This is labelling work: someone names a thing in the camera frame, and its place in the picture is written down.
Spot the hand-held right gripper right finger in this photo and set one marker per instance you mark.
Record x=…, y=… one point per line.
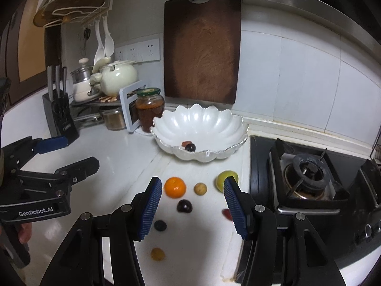
x=235, y=208

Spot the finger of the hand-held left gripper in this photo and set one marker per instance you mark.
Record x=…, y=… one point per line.
x=53, y=143
x=83, y=166

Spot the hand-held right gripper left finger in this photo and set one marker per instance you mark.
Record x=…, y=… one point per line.
x=150, y=208

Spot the blueberry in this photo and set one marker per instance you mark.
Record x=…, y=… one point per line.
x=160, y=225

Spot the orange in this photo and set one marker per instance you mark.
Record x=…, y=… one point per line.
x=175, y=188

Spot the dark purple plum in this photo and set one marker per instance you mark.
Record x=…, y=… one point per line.
x=184, y=206

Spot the small tan round fruit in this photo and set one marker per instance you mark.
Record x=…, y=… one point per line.
x=200, y=189

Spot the white scalloped bowl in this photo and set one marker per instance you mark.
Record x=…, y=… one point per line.
x=202, y=122

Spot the person's left hand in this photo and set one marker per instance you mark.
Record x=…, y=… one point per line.
x=25, y=232

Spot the black knife block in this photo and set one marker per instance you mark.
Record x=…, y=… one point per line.
x=61, y=116

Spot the green round fruit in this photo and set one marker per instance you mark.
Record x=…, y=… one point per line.
x=220, y=181

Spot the small orange-yellow round fruit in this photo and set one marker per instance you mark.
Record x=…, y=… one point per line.
x=157, y=254

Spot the metal counter shelf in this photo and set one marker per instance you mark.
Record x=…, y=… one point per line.
x=89, y=102

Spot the small steel container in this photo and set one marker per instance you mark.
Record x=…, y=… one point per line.
x=113, y=119

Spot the dark red cherry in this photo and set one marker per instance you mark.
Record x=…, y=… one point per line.
x=190, y=147

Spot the black pan support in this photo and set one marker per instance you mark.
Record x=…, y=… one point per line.
x=278, y=149
x=369, y=178

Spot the gas burner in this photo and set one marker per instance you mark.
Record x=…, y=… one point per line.
x=308, y=174

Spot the glass jar with green lid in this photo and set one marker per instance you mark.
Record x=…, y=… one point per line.
x=148, y=110

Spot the cream ceramic teapot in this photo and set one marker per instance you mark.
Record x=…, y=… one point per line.
x=119, y=77

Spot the brown wooden door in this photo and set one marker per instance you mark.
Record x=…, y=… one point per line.
x=29, y=50

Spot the black scissors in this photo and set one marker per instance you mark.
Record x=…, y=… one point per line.
x=86, y=35

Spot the stove knob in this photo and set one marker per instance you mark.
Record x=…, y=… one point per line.
x=367, y=231

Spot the round wooden board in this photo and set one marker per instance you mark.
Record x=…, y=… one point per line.
x=59, y=9

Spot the brown wooden cutting board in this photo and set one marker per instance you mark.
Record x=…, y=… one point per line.
x=202, y=50

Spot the white frame stand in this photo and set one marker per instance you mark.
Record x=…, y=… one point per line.
x=125, y=110

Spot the white wall socket panel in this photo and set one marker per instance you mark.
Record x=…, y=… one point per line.
x=148, y=49

